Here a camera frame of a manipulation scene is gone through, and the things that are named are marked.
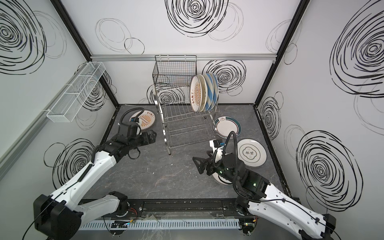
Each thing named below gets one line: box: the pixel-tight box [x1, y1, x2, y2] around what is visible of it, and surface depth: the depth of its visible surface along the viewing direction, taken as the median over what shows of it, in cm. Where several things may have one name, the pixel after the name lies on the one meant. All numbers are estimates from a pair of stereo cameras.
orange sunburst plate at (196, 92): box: [189, 74, 203, 114], surface depth 84 cm
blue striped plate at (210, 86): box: [205, 72, 215, 112], surface depth 74 cm
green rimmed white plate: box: [213, 116, 242, 140], surface depth 109 cm
